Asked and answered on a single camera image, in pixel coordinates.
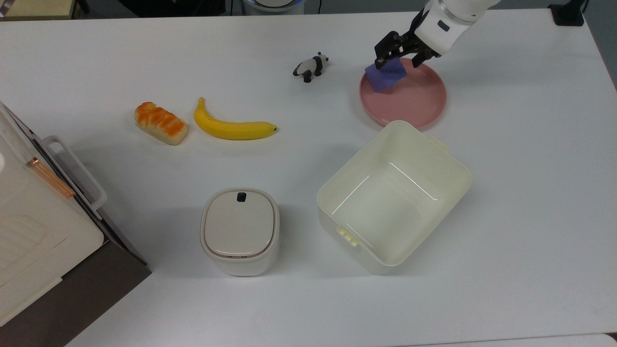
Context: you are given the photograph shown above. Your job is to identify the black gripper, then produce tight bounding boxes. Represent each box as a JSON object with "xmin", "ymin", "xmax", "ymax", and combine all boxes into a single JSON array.
[{"xmin": 374, "ymin": 30, "xmax": 441, "ymax": 71}]

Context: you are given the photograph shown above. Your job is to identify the toy panda figure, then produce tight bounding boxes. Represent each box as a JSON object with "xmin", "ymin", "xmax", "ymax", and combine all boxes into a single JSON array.
[{"xmin": 293, "ymin": 52, "xmax": 330, "ymax": 84}]

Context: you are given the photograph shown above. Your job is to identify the tan wooden desk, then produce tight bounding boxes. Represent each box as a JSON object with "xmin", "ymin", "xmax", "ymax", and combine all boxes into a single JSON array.
[{"xmin": 0, "ymin": 0, "xmax": 79, "ymax": 21}]

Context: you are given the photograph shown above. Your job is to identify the purple cube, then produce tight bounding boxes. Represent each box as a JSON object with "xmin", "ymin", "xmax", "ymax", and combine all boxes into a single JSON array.
[{"xmin": 365, "ymin": 57, "xmax": 407, "ymax": 93}]

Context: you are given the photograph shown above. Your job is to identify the yellow toy banana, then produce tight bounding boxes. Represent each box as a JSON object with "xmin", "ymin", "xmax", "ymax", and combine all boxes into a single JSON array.
[{"xmin": 194, "ymin": 97, "xmax": 279, "ymax": 141}]

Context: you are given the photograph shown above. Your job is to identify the small cream trash can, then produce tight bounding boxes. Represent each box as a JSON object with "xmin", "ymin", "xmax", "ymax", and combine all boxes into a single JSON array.
[{"xmin": 201, "ymin": 188, "xmax": 281, "ymax": 277}]

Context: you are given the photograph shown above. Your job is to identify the orange glazed toy bread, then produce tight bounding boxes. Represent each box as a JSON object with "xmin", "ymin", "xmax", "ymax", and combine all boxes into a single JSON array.
[{"xmin": 134, "ymin": 102, "xmax": 188, "ymax": 146}]

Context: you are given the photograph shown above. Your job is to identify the pink plate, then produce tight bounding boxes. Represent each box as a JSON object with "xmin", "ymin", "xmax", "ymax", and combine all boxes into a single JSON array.
[{"xmin": 359, "ymin": 58, "xmax": 447, "ymax": 130}]

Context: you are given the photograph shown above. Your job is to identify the cream plastic cabinet with handles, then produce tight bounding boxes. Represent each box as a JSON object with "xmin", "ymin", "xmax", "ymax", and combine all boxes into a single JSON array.
[{"xmin": 0, "ymin": 101, "xmax": 108, "ymax": 328}]

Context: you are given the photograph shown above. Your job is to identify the white open plastic bin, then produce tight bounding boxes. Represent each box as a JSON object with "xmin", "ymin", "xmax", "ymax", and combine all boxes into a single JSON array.
[{"xmin": 317, "ymin": 120, "xmax": 473, "ymax": 276}]

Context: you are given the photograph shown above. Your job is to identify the black clamp stand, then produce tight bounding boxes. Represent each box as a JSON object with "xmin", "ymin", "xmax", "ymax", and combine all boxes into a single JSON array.
[{"xmin": 549, "ymin": 0, "xmax": 587, "ymax": 27}]

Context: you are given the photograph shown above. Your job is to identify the dark brown drawer box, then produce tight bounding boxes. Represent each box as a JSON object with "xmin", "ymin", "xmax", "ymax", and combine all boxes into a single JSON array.
[{"xmin": 0, "ymin": 142, "xmax": 153, "ymax": 347}]

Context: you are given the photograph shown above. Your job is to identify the white robot base blue ring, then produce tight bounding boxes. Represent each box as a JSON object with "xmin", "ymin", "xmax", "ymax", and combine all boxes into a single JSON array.
[{"xmin": 242, "ymin": 0, "xmax": 305, "ymax": 13}]

